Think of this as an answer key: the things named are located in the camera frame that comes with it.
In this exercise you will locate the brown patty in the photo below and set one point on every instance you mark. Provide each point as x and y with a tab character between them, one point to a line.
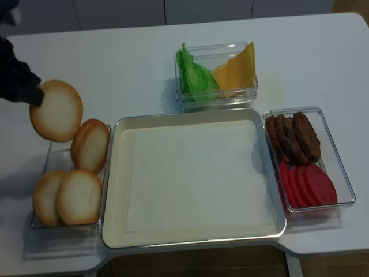
306	137
292	141
273	137
279	121

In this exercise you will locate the red tomato slice leftmost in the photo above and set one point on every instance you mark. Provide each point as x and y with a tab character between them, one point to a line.
287	184

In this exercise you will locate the bun half rear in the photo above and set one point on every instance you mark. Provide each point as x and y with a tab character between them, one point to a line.
90	145

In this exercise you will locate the bun half toasted edge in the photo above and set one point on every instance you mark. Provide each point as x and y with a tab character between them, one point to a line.
60	114

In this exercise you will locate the brown patty leftmost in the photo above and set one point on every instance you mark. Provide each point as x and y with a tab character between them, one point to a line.
273	137

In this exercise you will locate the black gloved hand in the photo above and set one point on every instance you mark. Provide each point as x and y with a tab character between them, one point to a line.
18	82

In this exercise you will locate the white paper liner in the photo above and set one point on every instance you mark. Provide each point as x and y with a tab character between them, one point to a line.
199	176

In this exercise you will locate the bun half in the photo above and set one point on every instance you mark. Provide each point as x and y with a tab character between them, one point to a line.
78	198
44	198
90	145

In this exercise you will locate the yellow cheese slice flat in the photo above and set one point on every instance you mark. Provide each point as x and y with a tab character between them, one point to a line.
221	77

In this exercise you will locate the red tomato slice rightmost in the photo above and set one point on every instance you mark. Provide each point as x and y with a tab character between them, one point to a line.
320	186

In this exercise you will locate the red tomato slice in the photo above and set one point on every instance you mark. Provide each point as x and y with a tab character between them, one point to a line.
297	200
287	184
320	186
303	186

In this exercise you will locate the clear patty tomato container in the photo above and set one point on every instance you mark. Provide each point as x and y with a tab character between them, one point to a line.
330	162

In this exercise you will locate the brown patty rightmost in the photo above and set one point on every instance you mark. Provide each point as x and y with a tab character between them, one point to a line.
306	137

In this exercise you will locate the clear lettuce cheese container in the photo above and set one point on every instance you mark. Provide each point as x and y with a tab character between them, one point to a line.
211	57

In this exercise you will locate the bun half front left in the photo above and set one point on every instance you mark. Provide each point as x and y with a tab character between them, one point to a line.
44	198

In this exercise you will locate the green lettuce leaf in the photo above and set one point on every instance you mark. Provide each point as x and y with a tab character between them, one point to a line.
198	83

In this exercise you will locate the yellow cheese slice upright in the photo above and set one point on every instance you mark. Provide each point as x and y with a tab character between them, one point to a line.
241	69

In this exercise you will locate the clear bun container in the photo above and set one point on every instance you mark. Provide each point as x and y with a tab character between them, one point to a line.
59	158

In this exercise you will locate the white serving tray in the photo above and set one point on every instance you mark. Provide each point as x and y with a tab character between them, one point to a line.
115	234

